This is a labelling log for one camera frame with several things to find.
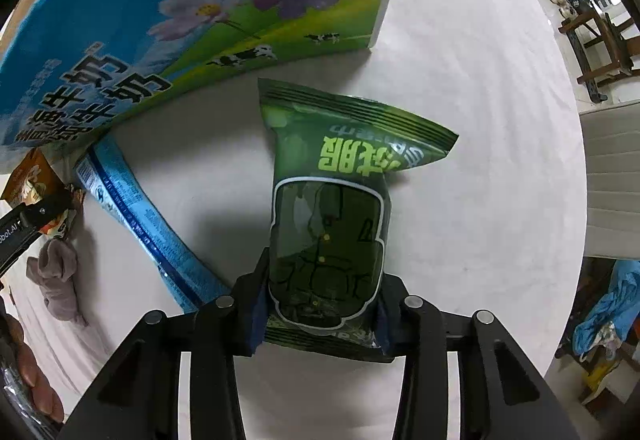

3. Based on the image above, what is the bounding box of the brown snack packet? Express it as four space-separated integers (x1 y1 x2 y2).
1 149 86 241

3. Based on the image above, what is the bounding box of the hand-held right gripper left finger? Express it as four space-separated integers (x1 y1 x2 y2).
59 247 273 440

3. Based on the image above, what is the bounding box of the blue snack packet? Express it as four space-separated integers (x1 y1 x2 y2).
75 136 231 314

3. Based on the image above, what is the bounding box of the brown round snacks packet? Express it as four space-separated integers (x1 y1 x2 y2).
0 290 66 426

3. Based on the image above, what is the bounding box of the green snack bag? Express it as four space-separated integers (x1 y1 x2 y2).
257 78 459 364

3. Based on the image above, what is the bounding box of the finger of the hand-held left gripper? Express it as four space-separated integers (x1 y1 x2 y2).
0 187 73 278

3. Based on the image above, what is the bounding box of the grey sock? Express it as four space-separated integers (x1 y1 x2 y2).
26 239 88 327

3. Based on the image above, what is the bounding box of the wooden chair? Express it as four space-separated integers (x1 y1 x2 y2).
558 0 638 103

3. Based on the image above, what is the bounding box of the blue cloth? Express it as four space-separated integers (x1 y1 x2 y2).
572 260 640 363

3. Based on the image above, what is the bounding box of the blue flower-print carton box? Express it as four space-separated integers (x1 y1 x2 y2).
0 0 410 159

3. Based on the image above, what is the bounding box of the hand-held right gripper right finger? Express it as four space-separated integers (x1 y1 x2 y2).
376 274 583 440

